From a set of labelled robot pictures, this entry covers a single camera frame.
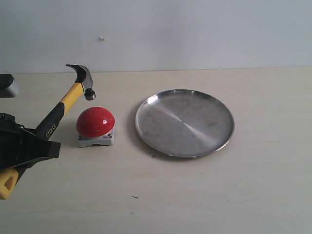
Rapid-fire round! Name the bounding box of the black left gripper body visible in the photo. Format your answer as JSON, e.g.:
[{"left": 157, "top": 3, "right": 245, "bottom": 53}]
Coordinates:
[{"left": 0, "top": 113, "right": 24, "bottom": 171}]

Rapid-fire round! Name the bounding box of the yellow black claw hammer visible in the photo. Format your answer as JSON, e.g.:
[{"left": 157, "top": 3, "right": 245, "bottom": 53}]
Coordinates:
[{"left": 0, "top": 64, "right": 96, "bottom": 200}]

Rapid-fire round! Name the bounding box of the red dome push button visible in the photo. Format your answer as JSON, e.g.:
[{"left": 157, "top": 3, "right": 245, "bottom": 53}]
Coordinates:
[{"left": 76, "top": 107, "right": 116, "bottom": 147}]

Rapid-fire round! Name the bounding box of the round stainless steel plate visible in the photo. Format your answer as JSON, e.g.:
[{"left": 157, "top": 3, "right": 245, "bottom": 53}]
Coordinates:
[{"left": 135, "top": 89, "right": 235, "bottom": 158}]

